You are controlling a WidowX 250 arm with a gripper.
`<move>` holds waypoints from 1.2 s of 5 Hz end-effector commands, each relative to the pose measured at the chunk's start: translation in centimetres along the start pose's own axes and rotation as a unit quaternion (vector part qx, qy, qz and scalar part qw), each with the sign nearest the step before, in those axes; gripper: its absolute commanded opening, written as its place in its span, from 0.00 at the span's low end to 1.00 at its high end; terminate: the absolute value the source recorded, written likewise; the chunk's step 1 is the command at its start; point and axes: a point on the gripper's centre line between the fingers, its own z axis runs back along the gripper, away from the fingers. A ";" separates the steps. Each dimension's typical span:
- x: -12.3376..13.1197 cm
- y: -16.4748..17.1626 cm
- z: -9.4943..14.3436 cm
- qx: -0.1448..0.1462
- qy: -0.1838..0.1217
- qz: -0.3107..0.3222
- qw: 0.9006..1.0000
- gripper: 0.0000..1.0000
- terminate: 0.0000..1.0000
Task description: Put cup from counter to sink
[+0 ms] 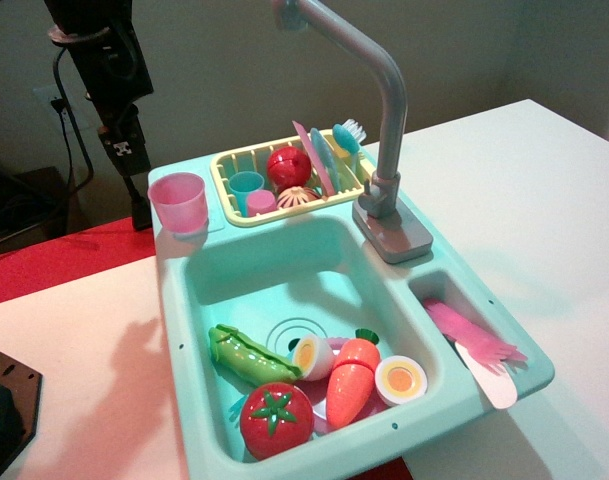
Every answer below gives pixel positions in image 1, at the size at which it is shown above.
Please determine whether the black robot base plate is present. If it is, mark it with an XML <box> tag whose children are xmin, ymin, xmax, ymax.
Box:
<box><xmin>0</xmin><ymin>351</ymin><xmax>43</xmax><ymax>477</ymax></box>

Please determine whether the teal toy sink unit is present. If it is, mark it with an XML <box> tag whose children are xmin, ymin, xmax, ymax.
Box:
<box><xmin>149</xmin><ymin>154</ymin><xmax>554</xmax><ymax>479</ymax></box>

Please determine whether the red cloth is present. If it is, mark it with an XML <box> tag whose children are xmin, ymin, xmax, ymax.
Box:
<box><xmin>0</xmin><ymin>219</ymin><xmax>155</xmax><ymax>303</ymax></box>

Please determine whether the pink white toy onion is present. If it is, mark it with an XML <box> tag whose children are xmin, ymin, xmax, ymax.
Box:
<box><xmin>276</xmin><ymin>186</ymin><xmax>321</xmax><ymax>209</ymax></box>

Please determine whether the pink plastic cup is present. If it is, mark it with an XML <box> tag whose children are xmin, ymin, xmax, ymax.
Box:
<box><xmin>148</xmin><ymin>172</ymin><xmax>208</xmax><ymax>234</ymax></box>

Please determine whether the red toy tomato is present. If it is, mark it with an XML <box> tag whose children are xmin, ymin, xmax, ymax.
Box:
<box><xmin>240</xmin><ymin>382</ymin><xmax>314</xmax><ymax>460</ymax></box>

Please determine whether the black power cable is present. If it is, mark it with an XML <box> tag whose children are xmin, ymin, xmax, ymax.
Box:
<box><xmin>50</xmin><ymin>47</ymin><xmax>95</xmax><ymax>201</ymax></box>

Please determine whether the teal cup in rack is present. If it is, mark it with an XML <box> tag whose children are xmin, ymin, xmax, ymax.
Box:
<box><xmin>229</xmin><ymin>171</ymin><xmax>264</xmax><ymax>217</ymax></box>

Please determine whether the pink toy fork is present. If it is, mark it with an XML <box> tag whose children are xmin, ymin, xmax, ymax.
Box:
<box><xmin>422</xmin><ymin>298</ymin><xmax>528</xmax><ymax>374</ymax></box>

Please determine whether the blue dish brush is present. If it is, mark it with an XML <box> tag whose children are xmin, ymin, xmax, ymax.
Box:
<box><xmin>332</xmin><ymin>119</ymin><xmax>367</xmax><ymax>173</ymax></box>

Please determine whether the pink toy plate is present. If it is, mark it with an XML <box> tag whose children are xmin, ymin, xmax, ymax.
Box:
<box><xmin>292</xmin><ymin>120</ymin><xmax>335</xmax><ymax>197</ymax></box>

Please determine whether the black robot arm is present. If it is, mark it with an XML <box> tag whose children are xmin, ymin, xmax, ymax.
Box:
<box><xmin>45</xmin><ymin>1</ymin><xmax>153</xmax><ymax>231</ymax></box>

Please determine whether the green toy pea pod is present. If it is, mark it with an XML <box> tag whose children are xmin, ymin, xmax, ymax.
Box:
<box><xmin>208</xmin><ymin>324</ymin><xmax>303</xmax><ymax>386</ymax></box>

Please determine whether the pink plate in sink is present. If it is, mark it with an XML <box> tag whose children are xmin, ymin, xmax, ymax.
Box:
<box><xmin>298</xmin><ymin>336</ymin><xmax>345</xmax><ymax>435</ymax></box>

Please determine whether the orange toy carrot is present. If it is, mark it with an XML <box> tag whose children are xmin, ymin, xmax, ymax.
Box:
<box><xmin>325</xmin><ymin>328</ymin><xmax>381</xmax><ymax>429</ymax></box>

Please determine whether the small pink cup in rack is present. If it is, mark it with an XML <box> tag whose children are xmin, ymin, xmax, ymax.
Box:
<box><xmin>246</xmin><ymin>189</ymin><xmax>277</xmax><ymax>218</ymax></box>

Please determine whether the red toy apple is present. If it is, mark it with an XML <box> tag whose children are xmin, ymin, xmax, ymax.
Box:
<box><xmin>266</xmin><ymin>146</ymin><xmax>312</xmax><ymax>192</ymax></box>

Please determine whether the toy egg half left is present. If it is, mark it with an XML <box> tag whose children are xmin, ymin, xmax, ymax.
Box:
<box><xmin>292</xmin><ymin>334</ymin><xmax>335</xmax><ymax>381</ymax></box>

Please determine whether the toy egg half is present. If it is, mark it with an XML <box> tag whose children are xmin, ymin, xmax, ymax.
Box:
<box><xmin>292</xmin><ymin>334</ymin><xmax>335</xmax><ymax>381</ymax></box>
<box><xmin>375</xmin><ymin>355</ymin><xmax>428</xmax><ymax>406</ymax></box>

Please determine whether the grey toy faucet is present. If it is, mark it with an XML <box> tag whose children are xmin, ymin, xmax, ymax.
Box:
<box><xmin>272</xmin><ymin>1</ymin><xmax>433</xmax><ymax>264</ymax></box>

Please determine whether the white toy knife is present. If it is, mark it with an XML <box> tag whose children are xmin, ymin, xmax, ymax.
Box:
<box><xmin>454</xmin><ymin>342</ymin><xmax>518</xmax><ymax>410</ymax></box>

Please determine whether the toy egg half right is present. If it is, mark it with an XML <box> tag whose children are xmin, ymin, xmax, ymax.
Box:
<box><xmin>375</xmin><ymin>355</ymin><xmax>428</xmax><ymax>406</ymax></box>

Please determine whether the blue toy plate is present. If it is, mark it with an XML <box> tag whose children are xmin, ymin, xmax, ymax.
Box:
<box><xmin>310</xmin><ymin>128</ymin><xmax>340</xmax><ymax>195</ymax></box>

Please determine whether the yellow dish rack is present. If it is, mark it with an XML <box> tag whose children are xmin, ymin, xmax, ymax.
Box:
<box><xmin>210</xmin><ymin>129</ymin><xmax>375</xmax><ymax>227</ymax></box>

